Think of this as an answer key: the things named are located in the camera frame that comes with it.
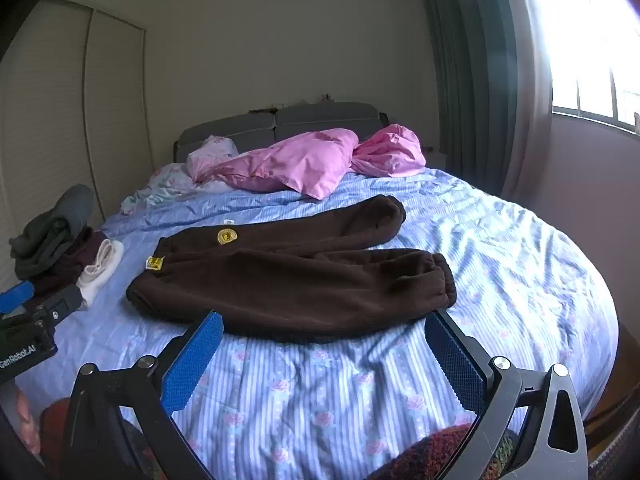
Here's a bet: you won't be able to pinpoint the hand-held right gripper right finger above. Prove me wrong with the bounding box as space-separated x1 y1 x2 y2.
424 309 591 480

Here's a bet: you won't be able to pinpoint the grey padded headboard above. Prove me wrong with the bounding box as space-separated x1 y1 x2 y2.
173 101 390 165

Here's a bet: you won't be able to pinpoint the white floral pillow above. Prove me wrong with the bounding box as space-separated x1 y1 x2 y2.
187 135 240 171

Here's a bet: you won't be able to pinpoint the white folded cloth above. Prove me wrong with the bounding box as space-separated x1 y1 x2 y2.
76 240 125 308

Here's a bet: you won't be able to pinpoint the multicoloured knitted garment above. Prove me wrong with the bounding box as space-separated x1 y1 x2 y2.
370 422 521 480

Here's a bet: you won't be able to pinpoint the window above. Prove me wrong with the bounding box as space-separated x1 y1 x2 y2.
525 0 640 136

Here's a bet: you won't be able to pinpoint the dark brown fleece pants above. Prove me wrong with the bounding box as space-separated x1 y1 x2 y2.
126 194 458 343

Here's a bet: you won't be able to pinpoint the pink crumpled pillow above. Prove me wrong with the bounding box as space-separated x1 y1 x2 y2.
351 124 427 178

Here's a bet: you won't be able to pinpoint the green curtain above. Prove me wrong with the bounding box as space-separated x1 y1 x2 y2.
415 0 553 202

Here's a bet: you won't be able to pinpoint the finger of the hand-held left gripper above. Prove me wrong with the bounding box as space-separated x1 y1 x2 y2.
0 280 36 315
30 285 85 328

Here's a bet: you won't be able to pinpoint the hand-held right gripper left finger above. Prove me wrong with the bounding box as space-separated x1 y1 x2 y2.
60 310 224 480

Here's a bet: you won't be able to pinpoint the bed with white sheet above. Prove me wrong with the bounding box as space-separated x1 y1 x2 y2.
15 166 621 480

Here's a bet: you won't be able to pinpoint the mint floral blanket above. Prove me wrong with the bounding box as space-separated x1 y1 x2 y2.
120 162 233 216

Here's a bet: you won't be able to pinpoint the maroon folded garment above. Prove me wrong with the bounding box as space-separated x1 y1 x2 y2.
30 227 108 297

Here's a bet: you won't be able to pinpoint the grey-green folded garment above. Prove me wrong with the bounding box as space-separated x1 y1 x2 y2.
9 184 96 281

